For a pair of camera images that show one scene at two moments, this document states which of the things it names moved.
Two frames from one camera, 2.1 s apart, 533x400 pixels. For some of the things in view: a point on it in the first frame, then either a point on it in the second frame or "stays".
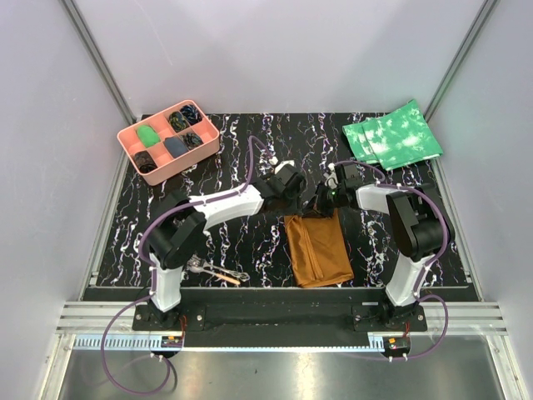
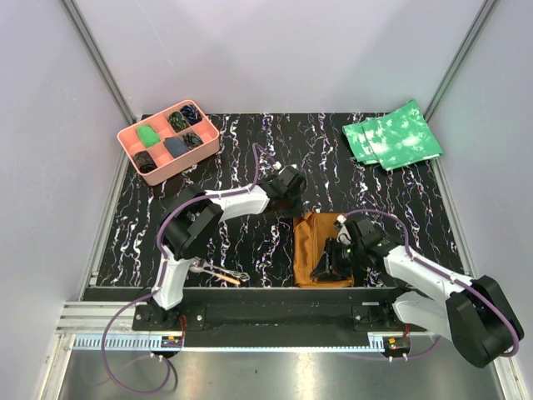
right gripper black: [316, 206] -> [326, 271]
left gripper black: [295, 207] stays
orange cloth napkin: [318, 250] stays
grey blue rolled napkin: [175, 146] stays
